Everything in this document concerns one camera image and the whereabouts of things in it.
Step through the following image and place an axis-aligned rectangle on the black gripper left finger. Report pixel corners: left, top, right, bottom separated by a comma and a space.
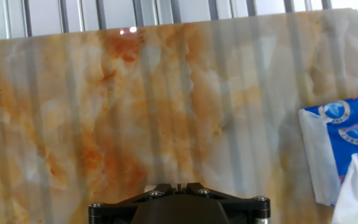
88, 182, 177, 224

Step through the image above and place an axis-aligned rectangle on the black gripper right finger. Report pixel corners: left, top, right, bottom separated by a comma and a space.
178, 182, 272, 224

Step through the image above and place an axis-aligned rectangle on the orange marble pattern mat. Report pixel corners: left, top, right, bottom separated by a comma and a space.
0, 7, 358, 224

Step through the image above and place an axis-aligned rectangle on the blue tissue pack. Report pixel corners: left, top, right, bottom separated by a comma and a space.
298, 92, 358, 224

